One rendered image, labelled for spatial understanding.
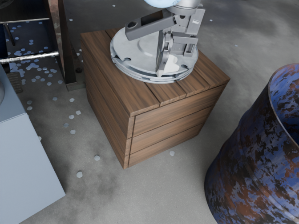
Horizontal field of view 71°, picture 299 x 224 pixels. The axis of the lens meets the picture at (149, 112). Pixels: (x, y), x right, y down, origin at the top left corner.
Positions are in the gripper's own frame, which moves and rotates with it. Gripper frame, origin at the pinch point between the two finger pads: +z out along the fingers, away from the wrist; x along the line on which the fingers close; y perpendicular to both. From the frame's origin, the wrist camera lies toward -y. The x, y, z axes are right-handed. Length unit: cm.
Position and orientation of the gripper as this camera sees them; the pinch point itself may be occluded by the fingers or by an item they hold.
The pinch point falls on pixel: (156, 73)
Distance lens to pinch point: 61.5
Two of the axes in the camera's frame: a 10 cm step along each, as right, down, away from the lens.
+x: -0.7, -7.7, 6.4
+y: 9.9, 0.4, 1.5
